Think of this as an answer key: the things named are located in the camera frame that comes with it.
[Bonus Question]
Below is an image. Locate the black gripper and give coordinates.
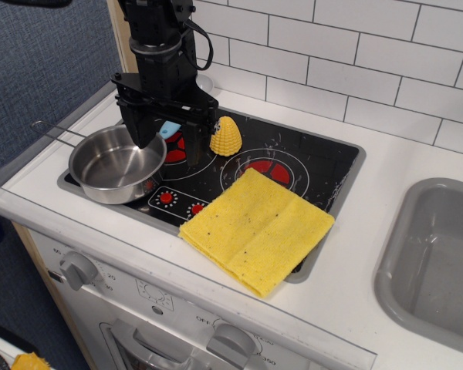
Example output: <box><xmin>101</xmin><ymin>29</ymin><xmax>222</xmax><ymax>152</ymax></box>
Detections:
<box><xmin>112</xmin><ymin>36</ymin><xmax>218</xmax><ymax>167</ymax></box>

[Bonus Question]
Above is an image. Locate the light blue brush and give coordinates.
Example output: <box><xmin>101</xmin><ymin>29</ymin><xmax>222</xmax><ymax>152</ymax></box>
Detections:
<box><xmin>158</xmin><ymin>121</ymin><xmax>181</xmax><ymax>140</ymax></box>

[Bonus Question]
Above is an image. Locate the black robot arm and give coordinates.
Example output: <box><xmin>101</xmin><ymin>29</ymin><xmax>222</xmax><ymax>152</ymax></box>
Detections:
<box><xmin>112</xmin><ymin>1</ymin><xmax>218</xmax><ymax>167</ymax></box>

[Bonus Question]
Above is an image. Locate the yellow folded cloth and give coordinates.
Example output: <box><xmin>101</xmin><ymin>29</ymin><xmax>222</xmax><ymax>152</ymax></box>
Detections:
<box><xmin>179</xmin><ymin>168</ymin><xmax>335</xmax><ymax>298</ymax></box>

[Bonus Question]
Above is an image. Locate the yellow cloth at bottom left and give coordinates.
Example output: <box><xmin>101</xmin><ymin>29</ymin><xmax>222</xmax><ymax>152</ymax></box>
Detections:
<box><xmin>10</xmin><ymin>352</ymin><xmax>52</xmax><ymax>370</ymax></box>

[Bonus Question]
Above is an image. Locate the yellow toy corn cob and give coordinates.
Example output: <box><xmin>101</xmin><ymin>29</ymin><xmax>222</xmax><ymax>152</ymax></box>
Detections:
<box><xmin>210</xmin><ymin>116</ymin><xmax>242</xmax><ymax>156</ymax></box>

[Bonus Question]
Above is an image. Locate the stainless steel pot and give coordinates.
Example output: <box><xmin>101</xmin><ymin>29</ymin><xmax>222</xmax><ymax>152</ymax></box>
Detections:
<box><xmin>30</xmin><ymin>120</ymin><xmax>167</xmax><ymax>205</ymax></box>

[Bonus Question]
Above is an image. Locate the black toy stove top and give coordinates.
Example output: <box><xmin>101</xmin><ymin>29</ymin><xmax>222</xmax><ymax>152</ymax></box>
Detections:
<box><xmin>57</xmin><ymin>107</ymin><xmax>367</xmax><ymax>285</ymax></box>

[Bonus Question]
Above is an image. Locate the grey left oven knob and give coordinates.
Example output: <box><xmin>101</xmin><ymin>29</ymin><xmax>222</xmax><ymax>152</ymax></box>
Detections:
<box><xmin>59</xmin><ymin>251</ymin><xmax>98</xmax><ymax>291</ymax></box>

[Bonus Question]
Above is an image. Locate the grey oven knob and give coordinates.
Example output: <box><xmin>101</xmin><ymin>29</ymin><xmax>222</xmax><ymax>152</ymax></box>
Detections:
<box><xmin>59</xmin><ymin>251</ymin><xmax>98</xmax><ymax>291</ymax></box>
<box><xmin>206</xmin><ymin>324</ymin><xmax>256</xmax><ymax>369</ymax></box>

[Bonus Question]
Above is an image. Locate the grey right oven knob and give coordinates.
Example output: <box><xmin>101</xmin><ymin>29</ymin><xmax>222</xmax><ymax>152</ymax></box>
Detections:
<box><xmin>206</xmin><ymin>324</ymin><xmax>256</xmax><ymax>369</ymax></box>

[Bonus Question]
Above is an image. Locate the white toy oven door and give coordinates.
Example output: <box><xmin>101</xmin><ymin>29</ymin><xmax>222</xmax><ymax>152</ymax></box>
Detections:
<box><xmin>100</xmin><ymin>319</ymin><xmax>208</xmax><ymax>369</ymax></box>

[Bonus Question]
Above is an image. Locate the grey sink basin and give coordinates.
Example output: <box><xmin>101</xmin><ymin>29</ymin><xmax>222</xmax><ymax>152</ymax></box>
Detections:
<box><xmin>374</xmin><ymin>178</ymin><xmax>463</xmax><ymax>353</ymax></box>

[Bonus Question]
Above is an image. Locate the wooden side post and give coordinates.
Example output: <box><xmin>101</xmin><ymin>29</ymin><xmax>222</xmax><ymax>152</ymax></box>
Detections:
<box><xmin>106</xmin><ymin>0</ymin><xmax>138</xmax><ymax>72</ymax></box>

